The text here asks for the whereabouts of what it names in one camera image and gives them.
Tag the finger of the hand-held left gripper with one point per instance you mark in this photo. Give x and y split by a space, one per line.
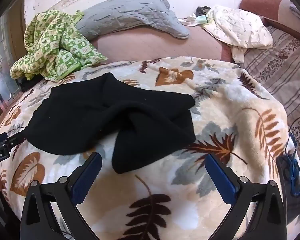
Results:
16 138

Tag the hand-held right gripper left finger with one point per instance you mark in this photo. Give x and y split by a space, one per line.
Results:
87 177

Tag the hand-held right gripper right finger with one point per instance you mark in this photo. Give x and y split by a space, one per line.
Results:
221 180

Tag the black pants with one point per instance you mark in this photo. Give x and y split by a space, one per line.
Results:
90 115

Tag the black flat device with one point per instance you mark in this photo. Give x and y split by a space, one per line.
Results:
282 170

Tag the patterned glass window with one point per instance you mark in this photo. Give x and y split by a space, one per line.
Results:
0 62

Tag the leaf print fleece blanket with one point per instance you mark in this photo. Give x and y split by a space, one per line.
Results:
240 100

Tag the green checked blanket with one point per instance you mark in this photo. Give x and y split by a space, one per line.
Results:
52 42

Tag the striped floral bed sheet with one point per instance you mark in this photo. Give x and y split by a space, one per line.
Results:
287 65

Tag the pink mattress cover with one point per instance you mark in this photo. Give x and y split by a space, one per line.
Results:
152 45

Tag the white floral pillow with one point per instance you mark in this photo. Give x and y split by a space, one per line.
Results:
240 27

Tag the pale teal cloth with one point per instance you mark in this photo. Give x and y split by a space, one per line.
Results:
201 19

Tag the dark crumpled cloth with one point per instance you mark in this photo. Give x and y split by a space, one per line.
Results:
202 10

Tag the grey quilted pillow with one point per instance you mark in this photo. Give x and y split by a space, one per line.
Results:
135 12

